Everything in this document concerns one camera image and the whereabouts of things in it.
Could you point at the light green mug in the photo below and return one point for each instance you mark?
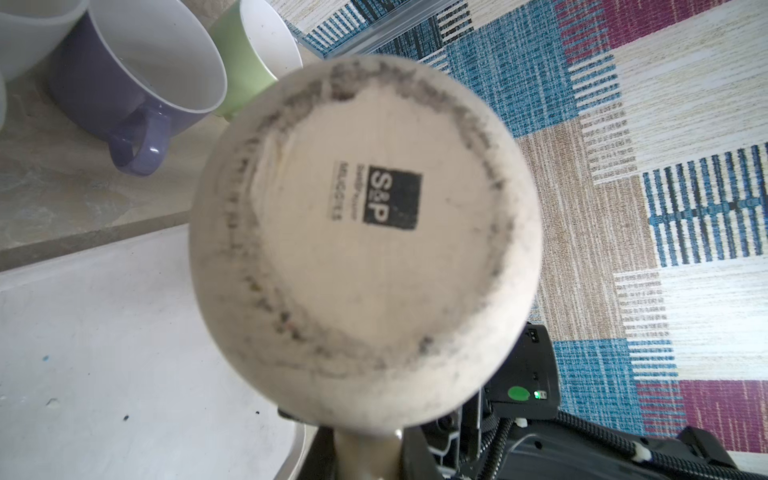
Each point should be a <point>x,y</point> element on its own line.
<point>257,49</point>

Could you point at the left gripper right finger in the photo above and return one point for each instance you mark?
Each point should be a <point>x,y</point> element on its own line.
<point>417,462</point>

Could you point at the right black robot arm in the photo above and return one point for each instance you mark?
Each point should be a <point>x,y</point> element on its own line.
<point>514,428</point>

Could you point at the purple mug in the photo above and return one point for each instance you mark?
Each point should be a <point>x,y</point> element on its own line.
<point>134,74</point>

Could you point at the white plastic tray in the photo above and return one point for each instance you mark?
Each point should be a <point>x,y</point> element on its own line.
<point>108,372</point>

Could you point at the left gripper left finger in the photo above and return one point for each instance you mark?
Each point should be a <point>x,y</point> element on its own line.
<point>320,461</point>

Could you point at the white mug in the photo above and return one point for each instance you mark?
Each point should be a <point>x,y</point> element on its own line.
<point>30,31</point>

